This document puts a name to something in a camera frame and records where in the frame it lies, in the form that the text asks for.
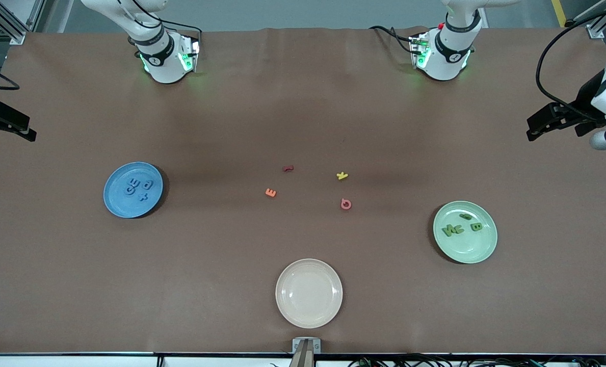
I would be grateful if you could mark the blue foam letter c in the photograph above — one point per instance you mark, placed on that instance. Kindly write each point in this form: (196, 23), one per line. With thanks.
(126, 190)

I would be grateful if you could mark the blue foam letter E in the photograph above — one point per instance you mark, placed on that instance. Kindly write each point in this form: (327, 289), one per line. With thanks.
(136, 184)

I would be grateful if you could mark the green foam letter B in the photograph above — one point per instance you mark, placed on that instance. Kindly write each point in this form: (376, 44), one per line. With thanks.
(476, 227)

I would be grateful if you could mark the blue foam letter a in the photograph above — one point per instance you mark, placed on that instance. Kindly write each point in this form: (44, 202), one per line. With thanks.
(149, 186)

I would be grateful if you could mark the green foam letter N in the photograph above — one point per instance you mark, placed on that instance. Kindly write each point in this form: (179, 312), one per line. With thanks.
(449, 231)

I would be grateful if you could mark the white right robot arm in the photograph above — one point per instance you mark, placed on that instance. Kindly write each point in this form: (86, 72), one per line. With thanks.
(162, 66)

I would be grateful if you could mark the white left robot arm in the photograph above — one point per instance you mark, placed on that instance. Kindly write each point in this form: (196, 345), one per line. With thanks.
(448, 61)

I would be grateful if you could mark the blue plate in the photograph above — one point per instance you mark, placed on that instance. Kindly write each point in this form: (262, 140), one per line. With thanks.
(119, 204)

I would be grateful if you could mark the green plate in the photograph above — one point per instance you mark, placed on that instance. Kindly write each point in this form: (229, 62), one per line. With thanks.
(466, 247)

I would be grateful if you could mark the yellow foam letter K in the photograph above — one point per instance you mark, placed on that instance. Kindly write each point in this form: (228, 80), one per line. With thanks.
(341, 176)

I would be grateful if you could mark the pink foam letter Q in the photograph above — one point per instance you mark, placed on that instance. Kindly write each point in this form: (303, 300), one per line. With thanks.
(341, 204)

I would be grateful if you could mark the table cover sheet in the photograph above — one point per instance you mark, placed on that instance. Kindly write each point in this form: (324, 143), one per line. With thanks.
(302, 102)

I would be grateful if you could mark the beige plate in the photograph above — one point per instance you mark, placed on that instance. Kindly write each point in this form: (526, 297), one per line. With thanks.
(309, 293)

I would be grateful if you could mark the aluminium frame profile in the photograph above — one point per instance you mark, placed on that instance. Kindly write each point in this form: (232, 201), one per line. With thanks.
(12, 25)
(601, 28)

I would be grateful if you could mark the white table edge rail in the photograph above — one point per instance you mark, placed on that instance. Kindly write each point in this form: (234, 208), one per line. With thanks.
(78, 361)

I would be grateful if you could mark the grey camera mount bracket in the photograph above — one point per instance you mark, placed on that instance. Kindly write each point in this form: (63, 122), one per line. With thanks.
(306, 351)

